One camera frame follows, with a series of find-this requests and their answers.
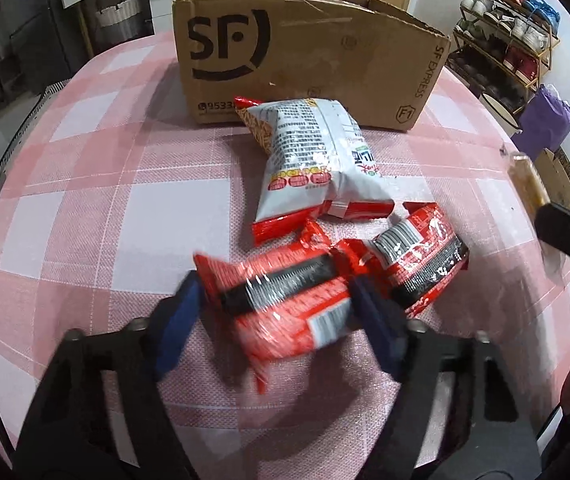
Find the cream waste bin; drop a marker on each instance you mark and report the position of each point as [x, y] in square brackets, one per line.
[502, 110]

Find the brown cardboard box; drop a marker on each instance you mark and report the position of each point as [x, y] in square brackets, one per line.
[315, 50]

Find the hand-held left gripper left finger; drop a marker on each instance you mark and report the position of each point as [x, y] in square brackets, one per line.
[182, 310]

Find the red black snack packet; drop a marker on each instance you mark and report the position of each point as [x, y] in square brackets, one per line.
[425, 255]
[285, 310]

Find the purple bag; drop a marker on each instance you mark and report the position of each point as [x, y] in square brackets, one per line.
[545, 120]

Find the shoe rack with shoes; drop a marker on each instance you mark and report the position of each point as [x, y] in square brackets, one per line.
[505, 55]

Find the small cardboard box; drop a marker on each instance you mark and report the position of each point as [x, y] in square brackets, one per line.
[562, 175]

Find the pink checked tablecloth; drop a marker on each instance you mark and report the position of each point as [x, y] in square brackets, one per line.
[90, 185]

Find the beige snack packet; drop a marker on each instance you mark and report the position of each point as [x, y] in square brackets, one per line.
[525, 180]

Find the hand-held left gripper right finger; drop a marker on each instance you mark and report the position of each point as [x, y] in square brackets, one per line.
[372, 310]

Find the orange white noodle snack packet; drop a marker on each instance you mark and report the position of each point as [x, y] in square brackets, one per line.
[305, 160]

